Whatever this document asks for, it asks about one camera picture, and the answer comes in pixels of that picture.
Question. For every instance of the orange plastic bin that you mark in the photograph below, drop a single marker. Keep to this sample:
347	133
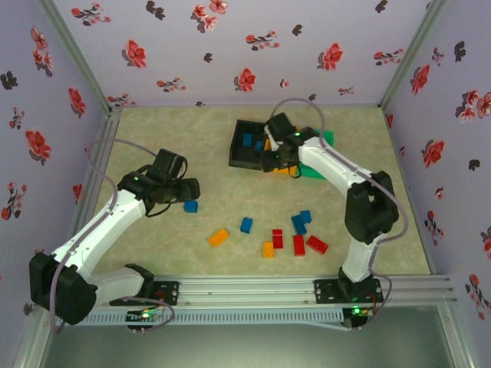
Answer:
282	171

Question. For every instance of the green plastic bin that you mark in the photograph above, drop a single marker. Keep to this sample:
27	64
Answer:
311	171

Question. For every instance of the black plastic bin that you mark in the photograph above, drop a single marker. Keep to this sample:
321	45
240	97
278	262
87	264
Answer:
239	153

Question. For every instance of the orange lego brick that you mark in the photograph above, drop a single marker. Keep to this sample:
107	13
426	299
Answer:
218	237
268	250

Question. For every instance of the red lego brick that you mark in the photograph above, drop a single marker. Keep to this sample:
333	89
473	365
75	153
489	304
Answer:
277	238
298	245
317	244

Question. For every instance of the controller board with LED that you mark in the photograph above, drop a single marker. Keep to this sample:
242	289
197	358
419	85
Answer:
358	312
144	316

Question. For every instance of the aluminium side rail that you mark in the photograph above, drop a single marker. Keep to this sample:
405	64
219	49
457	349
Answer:
100	168

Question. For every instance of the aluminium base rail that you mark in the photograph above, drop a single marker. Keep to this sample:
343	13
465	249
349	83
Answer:
245	291

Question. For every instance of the aluminium corner post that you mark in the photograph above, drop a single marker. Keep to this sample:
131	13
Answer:
77	53
412	53

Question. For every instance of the aluminium frame leg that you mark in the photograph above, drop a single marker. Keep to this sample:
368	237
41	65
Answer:
30	345
458	341

